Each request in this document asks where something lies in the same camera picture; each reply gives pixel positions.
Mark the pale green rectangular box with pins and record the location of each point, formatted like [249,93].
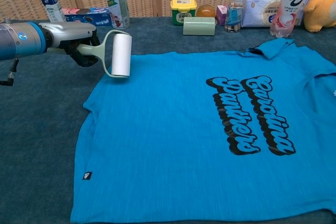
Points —
[199,26]

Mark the dark teal table carpet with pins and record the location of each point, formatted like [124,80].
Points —
[39,129]

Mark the orange plush toy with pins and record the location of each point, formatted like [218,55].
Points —
[321,6]

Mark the blue pink cookie box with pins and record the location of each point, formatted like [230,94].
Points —
[86,16]

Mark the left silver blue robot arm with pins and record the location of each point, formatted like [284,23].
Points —
[21,40]

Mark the blue printed t-shirt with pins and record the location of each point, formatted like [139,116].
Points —
[162,134]

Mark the green tub with yellow lid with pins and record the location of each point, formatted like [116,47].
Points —
[183,9]

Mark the small pink purple box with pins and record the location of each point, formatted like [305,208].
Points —
[221,15]

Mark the green can with white lid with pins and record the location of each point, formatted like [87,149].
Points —
[118,9]

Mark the clear jar with snacks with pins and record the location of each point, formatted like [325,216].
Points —
[235,14]

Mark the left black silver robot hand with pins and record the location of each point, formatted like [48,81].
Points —
[68,33]

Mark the white blue tissue pack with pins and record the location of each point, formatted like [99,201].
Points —
[262,6]

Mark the drink bottle with pink label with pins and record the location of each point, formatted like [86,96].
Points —
[288,6]

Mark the pale green lint roller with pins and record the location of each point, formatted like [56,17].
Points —
[121,53]

